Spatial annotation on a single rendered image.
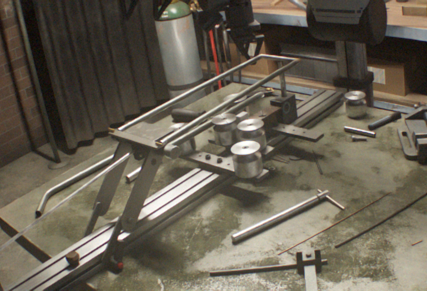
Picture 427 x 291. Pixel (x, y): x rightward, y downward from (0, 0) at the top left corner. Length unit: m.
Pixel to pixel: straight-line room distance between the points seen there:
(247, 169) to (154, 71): 2.99
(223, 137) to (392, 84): 1.49
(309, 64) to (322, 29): 1.09
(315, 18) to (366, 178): 0.69
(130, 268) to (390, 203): 0.44
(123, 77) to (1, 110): 0.89
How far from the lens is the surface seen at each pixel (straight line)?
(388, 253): 0.80
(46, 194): 1.12
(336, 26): 1.54
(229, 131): 1.05
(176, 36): 2.85
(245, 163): 0.92
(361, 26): 1.50
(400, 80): 2.41
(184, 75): 2.91
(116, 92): 3.64
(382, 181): 0.97
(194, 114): 1.29
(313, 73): 2.66
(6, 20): 3.64
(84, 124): 3.52
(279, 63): 1.11
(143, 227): 0.89
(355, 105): 1.21
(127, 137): 0.88
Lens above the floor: 1.38
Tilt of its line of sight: 26 degrees down
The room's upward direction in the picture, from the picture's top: 10 degrees counter-clockwise
